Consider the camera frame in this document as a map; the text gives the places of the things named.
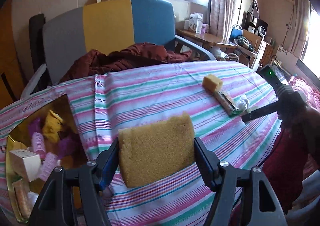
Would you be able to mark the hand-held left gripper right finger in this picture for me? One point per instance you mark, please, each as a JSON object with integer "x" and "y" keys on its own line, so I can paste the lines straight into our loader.
{"x": 203, "y": 163}

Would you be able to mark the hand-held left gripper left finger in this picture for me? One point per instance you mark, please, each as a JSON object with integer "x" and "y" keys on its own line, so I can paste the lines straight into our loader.
{"x": 108, "y": 178}

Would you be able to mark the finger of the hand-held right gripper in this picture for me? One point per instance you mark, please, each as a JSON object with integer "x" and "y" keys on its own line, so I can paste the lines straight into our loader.
{"x": 260, "y": 113}

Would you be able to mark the green packet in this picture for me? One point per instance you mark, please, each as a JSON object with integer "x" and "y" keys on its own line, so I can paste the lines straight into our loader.
{"x": 237, "y": 113}

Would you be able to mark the large yellow sponge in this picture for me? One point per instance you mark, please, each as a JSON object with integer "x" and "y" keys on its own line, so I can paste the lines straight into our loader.
{"x": 155, "y": 148}

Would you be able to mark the pink hair roller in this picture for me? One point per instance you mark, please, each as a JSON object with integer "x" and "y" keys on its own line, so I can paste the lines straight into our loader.
{"x": 38, "y": 142}
{"x": 48, "y": 166}

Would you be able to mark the yellow knit sock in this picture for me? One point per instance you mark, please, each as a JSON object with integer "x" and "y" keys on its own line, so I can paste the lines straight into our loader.
{"x": 51, "y": 126}

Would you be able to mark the brown hair roller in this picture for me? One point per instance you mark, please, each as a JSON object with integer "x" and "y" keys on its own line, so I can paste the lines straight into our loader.
{"x": 21, "y": 198}

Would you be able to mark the gold metal tin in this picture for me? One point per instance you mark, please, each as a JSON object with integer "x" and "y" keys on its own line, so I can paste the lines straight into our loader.
{"x": 37, "y": 116}

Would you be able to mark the crumpled clear plastic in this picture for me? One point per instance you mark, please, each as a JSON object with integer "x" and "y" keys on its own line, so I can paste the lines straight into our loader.
{"x": 242, "y": 102}

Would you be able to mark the patterned cardboard box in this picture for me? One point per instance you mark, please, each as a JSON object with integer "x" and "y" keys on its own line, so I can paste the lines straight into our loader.
{"x": 286, "y": 55}

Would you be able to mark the white small table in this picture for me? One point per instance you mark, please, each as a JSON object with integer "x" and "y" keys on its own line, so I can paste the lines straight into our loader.
{"x": 246, "y": 51}

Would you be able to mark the pink blanket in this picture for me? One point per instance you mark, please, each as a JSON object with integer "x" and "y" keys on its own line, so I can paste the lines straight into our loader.
{"x": 313, "y": 97}

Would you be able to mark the black stereo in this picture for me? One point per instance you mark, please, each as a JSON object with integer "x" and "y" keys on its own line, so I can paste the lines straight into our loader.
{"x": 258, "y": 28}

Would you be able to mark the small yellow sponge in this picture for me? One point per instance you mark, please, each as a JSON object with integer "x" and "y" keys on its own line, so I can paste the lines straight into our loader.
{"x": 211, "y": 83}

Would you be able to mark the pink cup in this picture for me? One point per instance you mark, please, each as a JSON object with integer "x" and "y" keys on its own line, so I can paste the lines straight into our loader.
{"x": 205, "y": 28}

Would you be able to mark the wooden side table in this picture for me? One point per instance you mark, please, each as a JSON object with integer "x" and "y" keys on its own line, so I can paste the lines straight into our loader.
{"x": 200, "y": 37}

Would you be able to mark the striped bed sheet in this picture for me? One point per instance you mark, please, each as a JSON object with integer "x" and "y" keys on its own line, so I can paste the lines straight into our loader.
{"x": 150, "y": 91}

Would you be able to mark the tall white carton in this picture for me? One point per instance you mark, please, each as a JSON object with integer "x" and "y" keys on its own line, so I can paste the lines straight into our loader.
{"x": 198, "y": 22}

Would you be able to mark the small white carton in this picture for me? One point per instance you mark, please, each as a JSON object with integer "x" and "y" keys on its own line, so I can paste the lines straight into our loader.
{"x": 188, "y": 25}

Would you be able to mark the maroon jacket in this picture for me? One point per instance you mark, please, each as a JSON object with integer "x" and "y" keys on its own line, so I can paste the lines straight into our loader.
{"x": 125, "y": 58}

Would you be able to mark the wooden wardrobe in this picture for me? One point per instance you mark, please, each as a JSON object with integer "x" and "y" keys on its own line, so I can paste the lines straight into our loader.
{"x": 10, "y": 66}

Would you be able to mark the grey yellow blue chair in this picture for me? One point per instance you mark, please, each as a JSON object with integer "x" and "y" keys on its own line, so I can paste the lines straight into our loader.
{"x": 107, "y": 26}

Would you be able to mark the black rolled mat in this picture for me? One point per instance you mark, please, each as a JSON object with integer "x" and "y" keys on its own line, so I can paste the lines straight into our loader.
{"x": 37, "y": 41}

